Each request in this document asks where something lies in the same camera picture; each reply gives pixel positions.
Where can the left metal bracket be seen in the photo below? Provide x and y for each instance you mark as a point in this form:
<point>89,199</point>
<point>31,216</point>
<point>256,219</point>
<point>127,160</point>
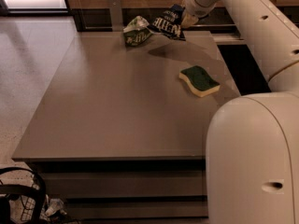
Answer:
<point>115,11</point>

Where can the black wire basket chair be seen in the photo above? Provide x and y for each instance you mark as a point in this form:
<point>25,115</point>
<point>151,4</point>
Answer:
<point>32,198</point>

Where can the grey drawer cabinet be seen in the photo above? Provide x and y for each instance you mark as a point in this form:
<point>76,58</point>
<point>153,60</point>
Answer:
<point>118,135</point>

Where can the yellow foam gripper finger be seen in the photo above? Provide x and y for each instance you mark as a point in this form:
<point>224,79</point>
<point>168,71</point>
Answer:
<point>188,20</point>

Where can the blue kettle chip bag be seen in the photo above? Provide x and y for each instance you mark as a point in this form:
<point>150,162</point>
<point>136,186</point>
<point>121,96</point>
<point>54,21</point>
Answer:
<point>168,23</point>

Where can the green jalapeno chip bag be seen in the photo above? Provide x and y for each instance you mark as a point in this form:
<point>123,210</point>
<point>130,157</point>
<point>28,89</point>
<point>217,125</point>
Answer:
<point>136,32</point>

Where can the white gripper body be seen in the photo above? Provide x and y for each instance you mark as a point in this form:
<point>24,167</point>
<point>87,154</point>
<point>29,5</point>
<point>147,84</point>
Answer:
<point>192,4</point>

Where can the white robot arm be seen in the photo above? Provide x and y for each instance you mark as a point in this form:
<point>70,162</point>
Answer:
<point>252,143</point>

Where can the green and yellow sponge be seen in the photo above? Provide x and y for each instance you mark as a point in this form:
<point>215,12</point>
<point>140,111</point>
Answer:
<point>199,81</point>

